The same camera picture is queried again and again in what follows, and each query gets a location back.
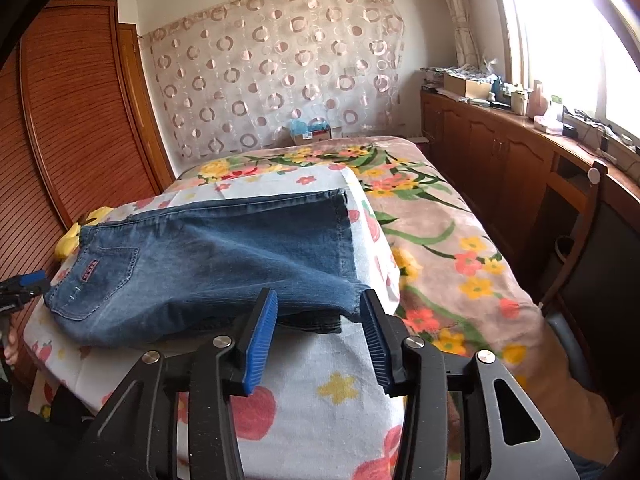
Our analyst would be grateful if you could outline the blue denim jeans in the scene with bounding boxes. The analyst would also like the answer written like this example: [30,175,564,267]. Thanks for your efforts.
[44,190,364,347]

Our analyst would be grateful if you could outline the left hand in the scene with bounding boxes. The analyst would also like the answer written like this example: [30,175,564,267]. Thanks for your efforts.
[4,328,20,366]

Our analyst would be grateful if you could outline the yellow Pikachu plush toy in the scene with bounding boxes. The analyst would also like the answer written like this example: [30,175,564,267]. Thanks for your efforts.
[53,206,115,262]

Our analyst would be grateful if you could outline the floral bedspread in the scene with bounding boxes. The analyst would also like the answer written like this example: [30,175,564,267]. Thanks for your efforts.
[173,138,617,464]

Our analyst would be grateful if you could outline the white strawberry print blanket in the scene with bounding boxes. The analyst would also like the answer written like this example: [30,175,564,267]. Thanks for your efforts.
[24,165,404,479]

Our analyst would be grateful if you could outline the wooden slatted headboard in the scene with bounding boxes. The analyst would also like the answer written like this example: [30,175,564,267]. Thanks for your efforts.
[0,0,177,391]

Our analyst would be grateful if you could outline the dark wooden chair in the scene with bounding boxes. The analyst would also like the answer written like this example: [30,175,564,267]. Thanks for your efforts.
[542,160,639,416]

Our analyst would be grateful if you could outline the long wooden cabinet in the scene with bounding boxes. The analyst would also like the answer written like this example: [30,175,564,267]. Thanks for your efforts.
[421,90,639,288]

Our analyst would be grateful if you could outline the cardboard box with blue bag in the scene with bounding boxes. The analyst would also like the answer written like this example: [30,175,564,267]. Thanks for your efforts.
[288,118,331,145]

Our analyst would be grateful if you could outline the beige cardboard box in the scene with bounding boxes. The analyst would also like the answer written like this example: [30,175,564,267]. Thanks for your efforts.
[444,73,492,100]

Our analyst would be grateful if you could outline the circle pattern sheer curtain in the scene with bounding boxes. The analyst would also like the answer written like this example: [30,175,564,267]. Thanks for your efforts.
[140,0,405,169]

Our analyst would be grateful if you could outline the pink bottle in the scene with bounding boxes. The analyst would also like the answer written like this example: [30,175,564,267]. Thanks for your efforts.
[526,79,549,119]

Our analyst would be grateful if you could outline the patterned window drape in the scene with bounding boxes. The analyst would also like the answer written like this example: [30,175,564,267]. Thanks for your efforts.
[445,0,480,68]

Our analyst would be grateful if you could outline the window with wooden frame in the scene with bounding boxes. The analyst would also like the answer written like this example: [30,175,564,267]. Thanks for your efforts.
[498,0,639,139]

